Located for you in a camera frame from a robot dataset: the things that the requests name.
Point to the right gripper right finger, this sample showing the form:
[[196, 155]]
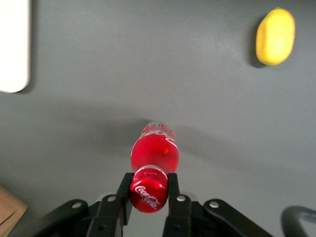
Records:
[[179, 217]]

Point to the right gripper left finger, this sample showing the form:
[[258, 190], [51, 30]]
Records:
[[111, 214]]

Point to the red coke bottle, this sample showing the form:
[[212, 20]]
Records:
[[153, 153]]

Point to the cream plastic tray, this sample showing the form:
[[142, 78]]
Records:
[[13, 44]]

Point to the wooden drawer cabinet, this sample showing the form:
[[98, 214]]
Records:
[[11, 212]]

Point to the yellow lemon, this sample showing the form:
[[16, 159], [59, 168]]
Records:
[[275, 37]]

